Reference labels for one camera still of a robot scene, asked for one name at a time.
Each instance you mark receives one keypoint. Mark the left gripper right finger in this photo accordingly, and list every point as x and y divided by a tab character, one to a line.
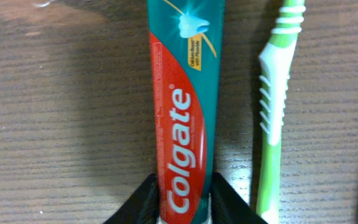
227	206

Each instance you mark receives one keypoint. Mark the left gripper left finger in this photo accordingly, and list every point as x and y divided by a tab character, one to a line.
142	207

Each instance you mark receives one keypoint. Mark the green white toothbrush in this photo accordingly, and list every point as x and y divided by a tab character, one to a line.
275	61

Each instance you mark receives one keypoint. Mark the Colgate toothpaste tube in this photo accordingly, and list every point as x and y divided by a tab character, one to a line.
185	50

